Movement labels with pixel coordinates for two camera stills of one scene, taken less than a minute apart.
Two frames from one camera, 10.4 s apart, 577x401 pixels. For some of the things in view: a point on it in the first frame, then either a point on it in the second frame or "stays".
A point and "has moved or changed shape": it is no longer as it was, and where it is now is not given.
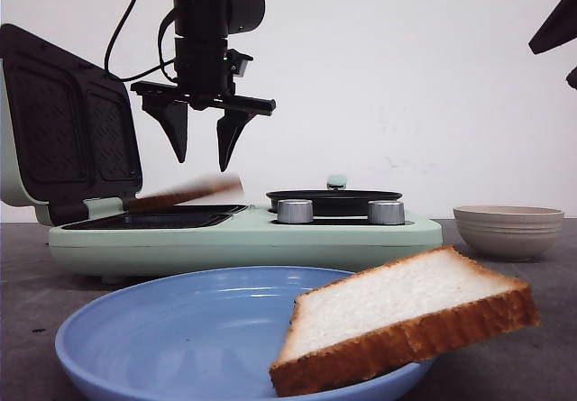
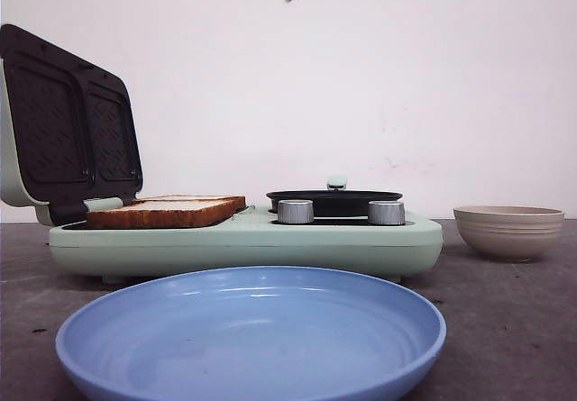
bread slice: x=227 y=192 has moved or changed shape
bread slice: x=402 y=313 → x=167 y=214
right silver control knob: x=386 y=213 stays
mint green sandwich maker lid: x=68 y=141 stays
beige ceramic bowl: x=508 y=232 stays
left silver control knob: x=295 y=211 stays
